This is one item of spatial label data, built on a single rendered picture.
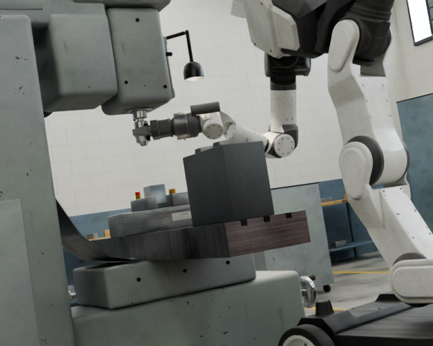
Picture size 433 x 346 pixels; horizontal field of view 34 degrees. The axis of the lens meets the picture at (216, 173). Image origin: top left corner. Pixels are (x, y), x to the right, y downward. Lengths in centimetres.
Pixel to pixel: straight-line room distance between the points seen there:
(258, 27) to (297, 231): 76
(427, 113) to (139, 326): 640
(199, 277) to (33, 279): 52
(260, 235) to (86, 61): 83
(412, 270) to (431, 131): 632
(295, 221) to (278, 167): 858
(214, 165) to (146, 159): 765
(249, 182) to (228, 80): 845
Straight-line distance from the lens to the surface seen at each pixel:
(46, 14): 219
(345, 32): 197
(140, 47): 226
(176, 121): 226
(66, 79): 214
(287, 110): 238
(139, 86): 223
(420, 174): 821
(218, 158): 170
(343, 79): 199
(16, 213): 192
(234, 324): 223
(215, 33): 1024
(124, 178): 922
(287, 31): 213
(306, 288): 255
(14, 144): 195
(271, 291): 229
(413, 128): 824
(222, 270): 219
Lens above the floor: 93
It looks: 3 degrees up
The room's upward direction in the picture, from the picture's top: 9 degrees counter-clockwise
